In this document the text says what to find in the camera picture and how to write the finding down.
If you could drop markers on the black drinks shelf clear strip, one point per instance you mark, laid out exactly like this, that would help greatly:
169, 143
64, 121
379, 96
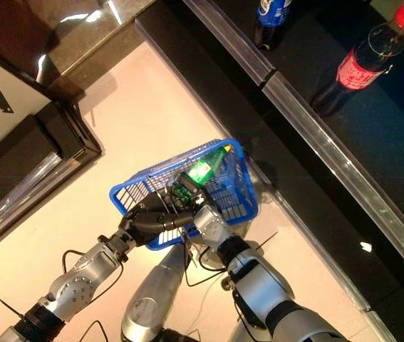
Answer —
383, 149

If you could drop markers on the Coca-Cola bottle red label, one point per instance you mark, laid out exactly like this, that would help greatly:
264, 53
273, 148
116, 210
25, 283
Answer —
358, 71

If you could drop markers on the green Sprite bottle yellow cap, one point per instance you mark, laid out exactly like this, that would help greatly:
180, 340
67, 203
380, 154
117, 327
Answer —
205, 167

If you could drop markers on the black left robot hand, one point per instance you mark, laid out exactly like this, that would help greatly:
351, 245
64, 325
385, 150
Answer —
148, 217

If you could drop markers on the black side shelf unit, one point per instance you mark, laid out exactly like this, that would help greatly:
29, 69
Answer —
16, 160

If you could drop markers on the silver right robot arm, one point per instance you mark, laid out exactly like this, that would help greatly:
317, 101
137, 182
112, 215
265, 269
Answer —
258, 285

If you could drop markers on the Pepsi cola bottle blue label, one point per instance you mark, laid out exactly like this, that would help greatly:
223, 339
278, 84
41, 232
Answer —
273, 14

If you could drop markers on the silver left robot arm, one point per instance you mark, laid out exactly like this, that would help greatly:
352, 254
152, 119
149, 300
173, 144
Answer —
80, 274

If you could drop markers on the blue plastic shopping basket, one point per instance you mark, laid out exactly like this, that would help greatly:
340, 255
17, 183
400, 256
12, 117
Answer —
239, 199

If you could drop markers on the brown glossy counter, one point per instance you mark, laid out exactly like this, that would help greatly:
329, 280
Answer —
9, 28

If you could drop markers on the white paper scrap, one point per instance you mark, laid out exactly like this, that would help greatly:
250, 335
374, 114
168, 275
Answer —
365, 246

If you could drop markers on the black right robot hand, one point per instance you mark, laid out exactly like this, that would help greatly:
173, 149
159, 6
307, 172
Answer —
187, 185

